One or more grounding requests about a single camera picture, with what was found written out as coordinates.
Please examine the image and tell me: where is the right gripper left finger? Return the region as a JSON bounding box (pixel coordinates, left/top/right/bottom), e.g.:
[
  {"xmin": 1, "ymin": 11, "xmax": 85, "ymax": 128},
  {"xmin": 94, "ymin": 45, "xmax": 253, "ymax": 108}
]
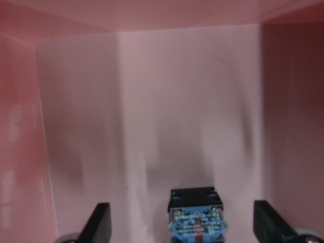
[{"xmin": 78, "ymin": 202, "xmax": 112, "ymax": 243}]

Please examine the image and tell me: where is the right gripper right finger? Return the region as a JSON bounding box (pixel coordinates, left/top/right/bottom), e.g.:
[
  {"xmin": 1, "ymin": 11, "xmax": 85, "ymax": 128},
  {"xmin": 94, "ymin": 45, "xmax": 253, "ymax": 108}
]
[{"xmin": 253, "ymin": 200, "xmax": 296, "ymax": 243}]

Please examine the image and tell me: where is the yellow push button switch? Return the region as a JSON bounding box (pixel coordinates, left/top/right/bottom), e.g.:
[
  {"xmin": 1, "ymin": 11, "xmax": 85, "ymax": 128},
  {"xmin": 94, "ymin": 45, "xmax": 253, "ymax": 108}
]
[{"xmin": 168, "ymin": 187, "xmax": 227, "ymax": 242}]

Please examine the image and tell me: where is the pink plastic bin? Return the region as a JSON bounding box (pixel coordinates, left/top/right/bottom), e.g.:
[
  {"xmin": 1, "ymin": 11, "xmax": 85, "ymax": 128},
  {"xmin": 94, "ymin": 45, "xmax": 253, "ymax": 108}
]
[{"xmin": 1, "ymin": 1, "xmax": 323, "ymax": 242}]

